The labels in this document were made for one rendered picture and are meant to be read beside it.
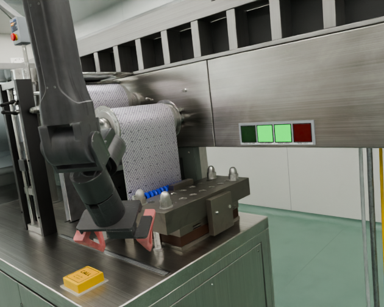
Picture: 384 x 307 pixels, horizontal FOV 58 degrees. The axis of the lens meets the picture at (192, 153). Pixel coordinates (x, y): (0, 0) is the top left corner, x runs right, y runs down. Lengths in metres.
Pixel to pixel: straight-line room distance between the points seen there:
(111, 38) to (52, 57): 1.11
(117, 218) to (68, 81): 0.24
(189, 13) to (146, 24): 0.22
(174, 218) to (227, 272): 0.24
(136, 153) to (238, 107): 0.36
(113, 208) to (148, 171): 0.54
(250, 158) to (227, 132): 2.80
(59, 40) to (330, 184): 3.30
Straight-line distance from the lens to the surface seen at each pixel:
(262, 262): 1.24
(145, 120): 1.12
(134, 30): 1.50
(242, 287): 1.16
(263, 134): 1.10
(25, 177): 1.39
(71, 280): 0.91
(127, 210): 0.63
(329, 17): 1.03
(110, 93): 1.35
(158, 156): 1.15
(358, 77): 0.98
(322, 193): 3.68
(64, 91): 0.51
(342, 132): 1.00
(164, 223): 0.93
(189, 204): 0.98
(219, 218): 1.06
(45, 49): 0.52
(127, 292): 0.85
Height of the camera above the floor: 1.31
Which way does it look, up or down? 8 degrees down
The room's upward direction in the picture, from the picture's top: 6 degrees counter-clockwise
